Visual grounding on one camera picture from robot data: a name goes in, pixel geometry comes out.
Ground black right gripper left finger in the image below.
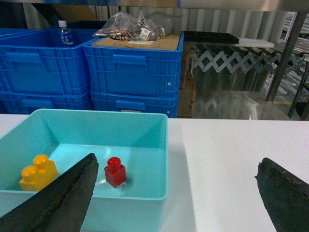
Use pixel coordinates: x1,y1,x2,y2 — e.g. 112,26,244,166
0,153,98,232

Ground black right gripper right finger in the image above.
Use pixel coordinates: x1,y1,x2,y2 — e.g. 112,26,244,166
255,158,309,232

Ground red toy block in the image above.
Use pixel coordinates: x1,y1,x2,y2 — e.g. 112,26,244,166
104,157,126,188

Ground yellow toy block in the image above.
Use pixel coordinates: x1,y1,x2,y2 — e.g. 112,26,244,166
19,154,58,191

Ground light teal plastic box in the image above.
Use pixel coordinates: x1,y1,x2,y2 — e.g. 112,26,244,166
0,109,169,232

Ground blue crate lower left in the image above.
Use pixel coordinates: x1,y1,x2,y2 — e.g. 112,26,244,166
0,92,94,114

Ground blue crate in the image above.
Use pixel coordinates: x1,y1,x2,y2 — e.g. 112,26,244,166
0,92,94,114
90,92,178,118
83,35,184,98
0,29,94,95

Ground blue crate upper middle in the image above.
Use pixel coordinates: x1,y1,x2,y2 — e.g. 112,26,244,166
83,35,184,98

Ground blue crate lower middle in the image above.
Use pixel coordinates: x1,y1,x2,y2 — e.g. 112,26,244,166
90,92,178,118

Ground blue crate upper left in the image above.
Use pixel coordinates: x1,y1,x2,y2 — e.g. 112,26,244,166
0,29,94,95

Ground expandable roller conveyor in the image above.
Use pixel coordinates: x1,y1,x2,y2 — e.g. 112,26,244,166
189,43,309,74

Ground clear water bottle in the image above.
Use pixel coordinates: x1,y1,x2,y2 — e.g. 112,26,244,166
58,20,74,48

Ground black plastic tray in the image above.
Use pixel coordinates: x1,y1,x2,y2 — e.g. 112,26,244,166
182,31,239,44

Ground bag of metal parts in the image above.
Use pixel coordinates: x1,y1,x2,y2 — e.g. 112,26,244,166
93,11,182,42

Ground brown cardboard sheet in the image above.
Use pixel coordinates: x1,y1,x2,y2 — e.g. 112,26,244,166
91,34,183,51

